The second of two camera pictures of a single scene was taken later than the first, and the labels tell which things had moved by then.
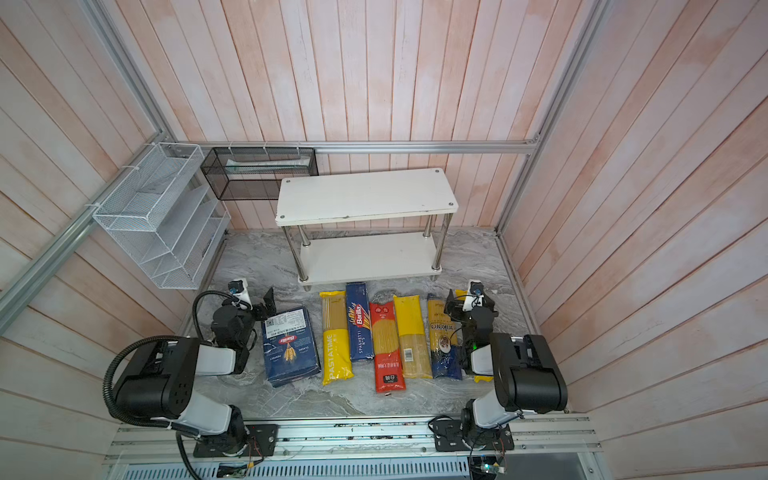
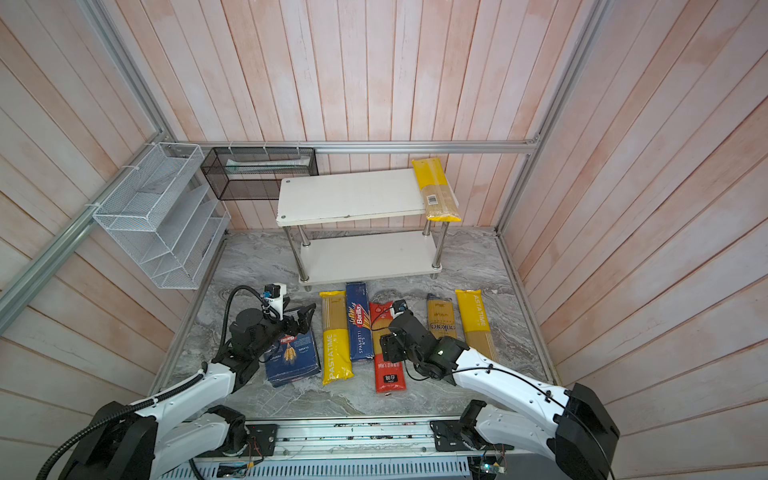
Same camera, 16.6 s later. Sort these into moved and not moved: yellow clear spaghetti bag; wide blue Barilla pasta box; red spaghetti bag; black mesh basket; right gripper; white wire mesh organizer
Moved: right gripper; yellow clear spaghetti bag
Not moved: white wire mesh organizer; wide blue Barilla pasta box; red spaghetti bag; black mesh basket
